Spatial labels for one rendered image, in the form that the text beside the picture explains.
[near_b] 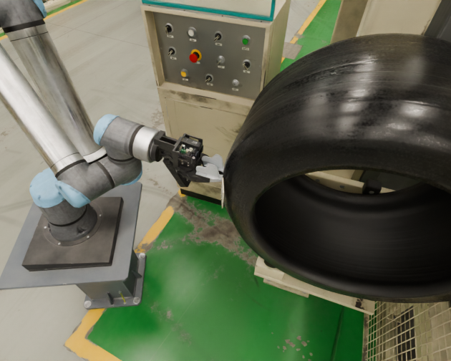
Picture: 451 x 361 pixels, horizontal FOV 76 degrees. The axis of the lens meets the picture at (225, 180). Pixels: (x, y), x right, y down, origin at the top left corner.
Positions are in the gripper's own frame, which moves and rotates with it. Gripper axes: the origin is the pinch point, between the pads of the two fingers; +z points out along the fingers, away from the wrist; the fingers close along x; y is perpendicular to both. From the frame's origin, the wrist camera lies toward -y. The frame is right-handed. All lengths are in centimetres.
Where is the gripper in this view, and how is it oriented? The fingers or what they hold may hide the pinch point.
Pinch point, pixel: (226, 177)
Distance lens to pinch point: 76.0
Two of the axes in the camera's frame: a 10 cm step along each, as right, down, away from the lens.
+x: 3.4, -7.2, 6.1
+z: 9.3, 3.4, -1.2
